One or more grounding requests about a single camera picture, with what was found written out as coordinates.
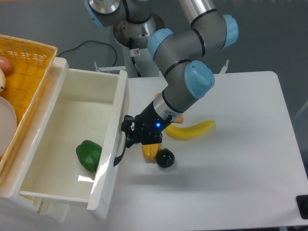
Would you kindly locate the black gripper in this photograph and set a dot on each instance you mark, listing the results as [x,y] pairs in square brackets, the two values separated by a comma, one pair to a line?
[145,128]

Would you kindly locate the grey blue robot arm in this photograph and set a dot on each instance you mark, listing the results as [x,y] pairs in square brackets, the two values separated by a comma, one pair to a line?
[176,56]

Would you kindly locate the yellow bell pepper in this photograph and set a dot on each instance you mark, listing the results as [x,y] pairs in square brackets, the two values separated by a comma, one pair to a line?
[150,151]

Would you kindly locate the black eggplant toy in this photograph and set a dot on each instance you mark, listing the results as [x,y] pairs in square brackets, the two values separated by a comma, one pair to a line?
[165,158]

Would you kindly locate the yellow banana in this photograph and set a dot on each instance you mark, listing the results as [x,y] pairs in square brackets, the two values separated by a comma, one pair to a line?
[189,132]

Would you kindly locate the orange croissant bread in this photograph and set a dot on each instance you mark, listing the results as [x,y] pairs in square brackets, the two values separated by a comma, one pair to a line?
[179,119]

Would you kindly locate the green bell pepper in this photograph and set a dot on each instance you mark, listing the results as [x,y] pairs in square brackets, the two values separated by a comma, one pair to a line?
[89,153]

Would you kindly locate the yellow woven basket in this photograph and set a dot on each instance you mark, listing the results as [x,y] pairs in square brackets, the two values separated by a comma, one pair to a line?
[31,62]

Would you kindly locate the white plate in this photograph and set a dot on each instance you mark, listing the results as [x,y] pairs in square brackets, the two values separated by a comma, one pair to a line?
[8,125]

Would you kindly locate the white onion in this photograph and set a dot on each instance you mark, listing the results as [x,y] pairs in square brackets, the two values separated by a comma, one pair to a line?
[2,81]

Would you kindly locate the red apple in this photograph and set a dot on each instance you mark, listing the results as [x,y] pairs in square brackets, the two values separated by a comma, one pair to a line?
[5,65]

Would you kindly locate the black corner device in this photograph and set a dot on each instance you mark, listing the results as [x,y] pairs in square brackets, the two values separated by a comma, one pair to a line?
[302,203]

